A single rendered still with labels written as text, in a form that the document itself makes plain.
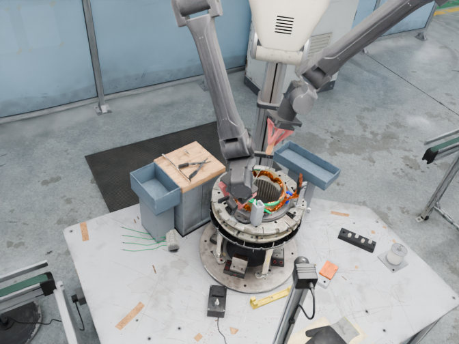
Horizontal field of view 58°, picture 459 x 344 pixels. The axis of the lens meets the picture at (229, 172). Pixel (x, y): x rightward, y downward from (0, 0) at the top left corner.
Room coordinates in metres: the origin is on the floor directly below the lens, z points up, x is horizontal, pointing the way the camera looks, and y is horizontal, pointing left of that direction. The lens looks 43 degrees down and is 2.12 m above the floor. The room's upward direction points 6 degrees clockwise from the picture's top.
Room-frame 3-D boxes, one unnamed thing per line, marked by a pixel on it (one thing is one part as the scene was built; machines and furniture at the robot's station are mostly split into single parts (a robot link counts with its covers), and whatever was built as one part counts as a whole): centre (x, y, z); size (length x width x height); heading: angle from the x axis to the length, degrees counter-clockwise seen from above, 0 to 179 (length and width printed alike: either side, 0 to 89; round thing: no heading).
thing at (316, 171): (1.25, -0.30, 0.92); 0.25 x 0.11 x 0.28; 53
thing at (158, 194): (1.04, 0.26, 0.92); 0.17 x 0.11 x 0.28; 44
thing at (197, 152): (1.15, 0.15, 1.05); 0.20 x 0.19 x 0.02; 134
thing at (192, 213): (1.15, 0.15, 0.91); 0.19 x 0.19 x 0.26; 44
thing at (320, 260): (0.93, -0.40, 0.79); 0.12 x 0.09 x 0.02; 149
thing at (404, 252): (1.02, -0.69, 0.82); 0.06 x 0.06 x 0.07
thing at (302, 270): (0.51, -0.18, 1.37); 0.06 x 0.04 x 0.04; 9
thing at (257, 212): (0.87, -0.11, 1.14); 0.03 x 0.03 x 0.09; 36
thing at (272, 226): (0.99, -0.11, 1.09); 0.32 x 0.32 x 0.01
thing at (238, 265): (0.88, -0.07, 0.85); 0.06 x 0.04 x 0.05; 78
